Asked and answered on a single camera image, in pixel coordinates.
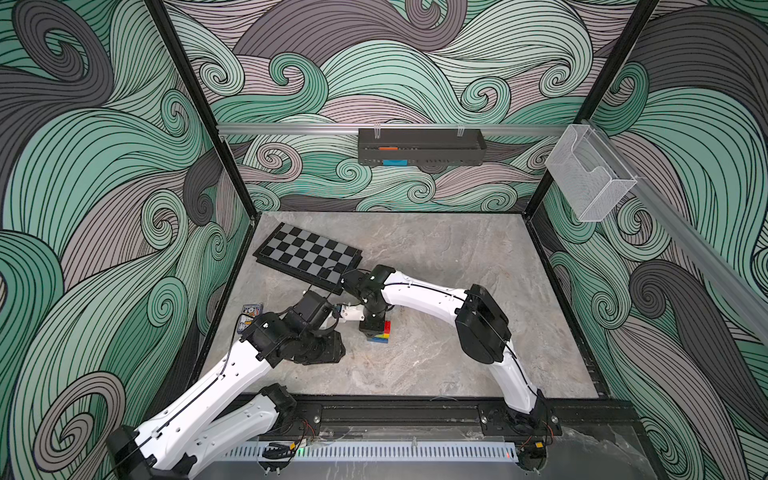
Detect black wall tray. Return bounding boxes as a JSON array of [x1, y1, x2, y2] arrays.
[[357, 127, 487, 173]]

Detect white slotted cable duct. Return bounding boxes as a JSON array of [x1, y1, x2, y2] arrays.
[[221, 441, 519, 464]]

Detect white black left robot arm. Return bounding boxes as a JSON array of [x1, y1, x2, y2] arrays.
[[107, 306, 345, 479]]

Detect clear plastic wall bin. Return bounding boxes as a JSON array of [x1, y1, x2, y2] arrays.
[[545, 124, 637, 223]]

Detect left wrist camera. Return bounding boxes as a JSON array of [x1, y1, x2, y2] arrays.
[[285, 291, 333, 331]]

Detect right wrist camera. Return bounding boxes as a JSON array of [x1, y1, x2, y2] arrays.
[[341, 269, 375, 322]]

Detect black grey chessboard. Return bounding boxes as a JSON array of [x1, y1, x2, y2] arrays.
[[254, 222, 362, 295]]

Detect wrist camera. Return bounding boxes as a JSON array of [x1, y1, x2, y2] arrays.
[[285, 291, 333, 331], [341, 269, 375, 322]]

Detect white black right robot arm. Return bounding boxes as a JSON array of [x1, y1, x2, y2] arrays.
[[342, 265, 556, 438]]

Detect playing card box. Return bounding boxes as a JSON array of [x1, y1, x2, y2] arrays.
[[236, 303, 263, 335]]

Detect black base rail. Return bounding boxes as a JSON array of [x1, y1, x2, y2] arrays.
[[265, 394, 639, 441]]

